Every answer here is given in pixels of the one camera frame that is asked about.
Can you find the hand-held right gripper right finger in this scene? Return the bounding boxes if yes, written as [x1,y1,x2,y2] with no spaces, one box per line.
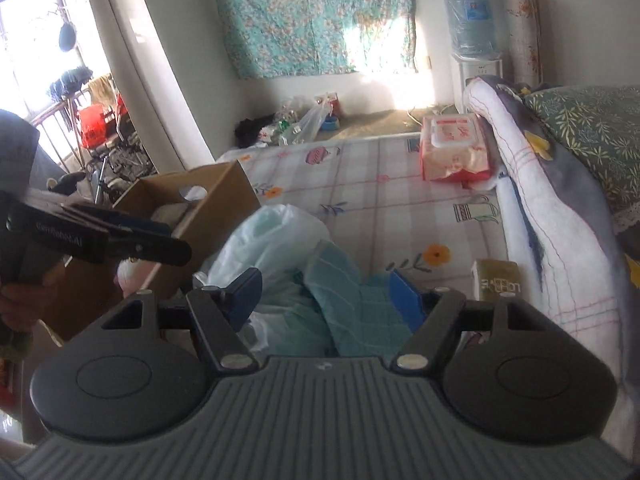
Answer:
[389,269,546,372]

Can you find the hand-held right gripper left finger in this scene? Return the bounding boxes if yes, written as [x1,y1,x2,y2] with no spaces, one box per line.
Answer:
[100,267,264,373]

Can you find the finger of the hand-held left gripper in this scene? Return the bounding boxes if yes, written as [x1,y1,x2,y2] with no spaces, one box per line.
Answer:
[66,203,174,237]
[107,233,193,268]

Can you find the white plastic bag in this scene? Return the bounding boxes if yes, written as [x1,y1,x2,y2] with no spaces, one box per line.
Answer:
[192,203,337,354]

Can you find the teal towel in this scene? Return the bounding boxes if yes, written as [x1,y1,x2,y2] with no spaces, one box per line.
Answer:
[302,240,417,359]

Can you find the brown cardboard box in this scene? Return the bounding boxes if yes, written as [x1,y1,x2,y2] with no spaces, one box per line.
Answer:
[30,160,264,344]

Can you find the person's left forearm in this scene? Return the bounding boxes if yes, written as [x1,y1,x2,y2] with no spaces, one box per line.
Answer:
[0,110,42,197]

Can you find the person's left hand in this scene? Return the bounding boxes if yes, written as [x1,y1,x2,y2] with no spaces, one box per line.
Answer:
[0,259,69,334]

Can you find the small olive cardboard box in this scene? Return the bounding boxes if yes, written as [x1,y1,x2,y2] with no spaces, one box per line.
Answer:
[471,258,524,302]

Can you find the red plastic basket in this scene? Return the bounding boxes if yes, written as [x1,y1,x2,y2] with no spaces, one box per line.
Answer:
[77,92,129,150]

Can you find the plaid bed sheet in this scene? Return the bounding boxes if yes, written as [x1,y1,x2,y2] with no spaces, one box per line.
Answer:
[215,135,512,302]

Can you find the metal balcony railing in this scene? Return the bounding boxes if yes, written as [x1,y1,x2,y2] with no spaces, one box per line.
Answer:
[30,90,101,177]

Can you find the dark blue hanging clothes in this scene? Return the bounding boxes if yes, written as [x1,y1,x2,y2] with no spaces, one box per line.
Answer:
[47,66,94,101]

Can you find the black bag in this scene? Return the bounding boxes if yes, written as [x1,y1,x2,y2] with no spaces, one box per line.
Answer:
[234,116,276,149]

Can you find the white quilt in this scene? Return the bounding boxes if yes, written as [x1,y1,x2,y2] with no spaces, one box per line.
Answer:
[462,76,640,412]

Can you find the red wet wipes pack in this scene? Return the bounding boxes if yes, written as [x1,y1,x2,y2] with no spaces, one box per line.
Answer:
[419,112,496,184]

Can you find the clear plastic bag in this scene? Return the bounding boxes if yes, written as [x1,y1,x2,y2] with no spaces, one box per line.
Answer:
[272,95,334,146]

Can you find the dark hanging pouch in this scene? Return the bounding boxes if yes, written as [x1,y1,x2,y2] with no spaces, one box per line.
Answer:
[57,20,77,54]

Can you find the grey blanket with yellow flower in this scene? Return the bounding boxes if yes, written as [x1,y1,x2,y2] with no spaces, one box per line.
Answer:
[475,75,640,282]

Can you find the white water dispenser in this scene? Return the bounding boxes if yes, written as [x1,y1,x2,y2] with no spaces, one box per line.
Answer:
[450,52,504,116]

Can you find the green floral pillow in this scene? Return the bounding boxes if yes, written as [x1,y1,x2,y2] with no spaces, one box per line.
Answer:
[522,85,640,234]

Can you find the teal floral curtain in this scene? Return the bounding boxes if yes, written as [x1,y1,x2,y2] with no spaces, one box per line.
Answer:
[209,0,431,80]

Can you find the blue water jug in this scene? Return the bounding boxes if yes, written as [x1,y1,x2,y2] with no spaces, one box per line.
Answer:
[444,0,504,61]

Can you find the rolled floral mat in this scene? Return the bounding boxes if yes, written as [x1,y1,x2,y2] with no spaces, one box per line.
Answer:
[501,0,544,89]

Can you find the white power cable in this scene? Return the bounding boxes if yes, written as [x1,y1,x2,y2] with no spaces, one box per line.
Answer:
[407,102,457,124]

